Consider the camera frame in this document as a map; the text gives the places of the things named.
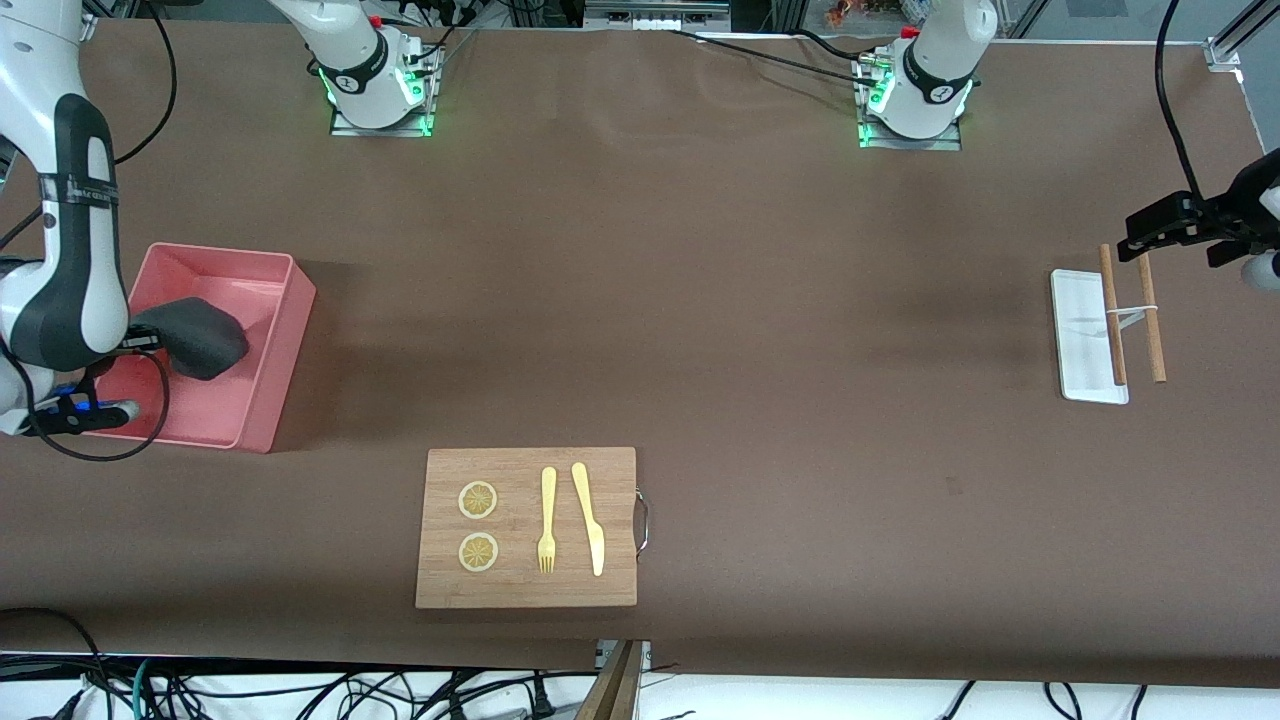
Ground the aluminium frame post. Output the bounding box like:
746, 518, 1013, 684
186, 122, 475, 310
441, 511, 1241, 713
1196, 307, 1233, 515
1205, 0, 1269, 71

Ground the white rack base tray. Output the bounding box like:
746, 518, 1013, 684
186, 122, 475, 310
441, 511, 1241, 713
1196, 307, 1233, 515
1050, 268, 1131, 405

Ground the yellow plastic fork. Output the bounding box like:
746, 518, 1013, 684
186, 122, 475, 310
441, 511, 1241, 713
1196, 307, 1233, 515
537, 466, 558, 574

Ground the right wooden chopstick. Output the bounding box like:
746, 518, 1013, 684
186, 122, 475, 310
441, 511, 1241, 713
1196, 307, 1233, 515
1137, 255, 1168, 384

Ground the grey microfibre cloth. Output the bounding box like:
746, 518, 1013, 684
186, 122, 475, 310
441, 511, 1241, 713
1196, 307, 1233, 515
130, 296, 251, 382

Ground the wooden chopstick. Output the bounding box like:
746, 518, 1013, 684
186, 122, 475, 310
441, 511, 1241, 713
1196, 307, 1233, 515
1099, 244, 1129, 387
1137, 255, 1168, 384

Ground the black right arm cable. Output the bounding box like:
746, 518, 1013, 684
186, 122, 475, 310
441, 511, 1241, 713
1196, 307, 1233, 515
112, 0, 179, 166

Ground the pink plastic bin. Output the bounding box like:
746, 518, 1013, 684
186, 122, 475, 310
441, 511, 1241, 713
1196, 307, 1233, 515
78, 242, 317, 454

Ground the black cable on table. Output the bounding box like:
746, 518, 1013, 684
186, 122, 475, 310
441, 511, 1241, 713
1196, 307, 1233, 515
668, 28, 886, 89

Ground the grey metal box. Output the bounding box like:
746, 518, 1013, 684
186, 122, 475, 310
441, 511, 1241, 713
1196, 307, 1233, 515
585, 0, 731, 31

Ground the left wooden chopstick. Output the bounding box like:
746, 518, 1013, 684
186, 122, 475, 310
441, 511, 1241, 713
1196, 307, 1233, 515
1099, 244, 1129, 387

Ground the yellow plastic knife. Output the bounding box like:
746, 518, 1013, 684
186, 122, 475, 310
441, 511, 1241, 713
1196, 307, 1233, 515
571, 461, 606, 578

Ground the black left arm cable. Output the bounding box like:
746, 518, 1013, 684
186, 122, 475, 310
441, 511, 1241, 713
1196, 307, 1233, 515
1155, 0, 1203, 206

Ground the wooden cutting board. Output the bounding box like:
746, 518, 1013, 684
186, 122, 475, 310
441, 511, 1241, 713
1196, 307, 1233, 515
415, 446, 651, 610

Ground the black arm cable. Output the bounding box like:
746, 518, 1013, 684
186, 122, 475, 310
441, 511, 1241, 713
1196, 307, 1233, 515
1155, 0, 1203, 206
112, 0, 179, 166

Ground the brown wooden beam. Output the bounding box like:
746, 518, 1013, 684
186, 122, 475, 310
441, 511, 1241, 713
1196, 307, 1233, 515
575, 640, 643, 720

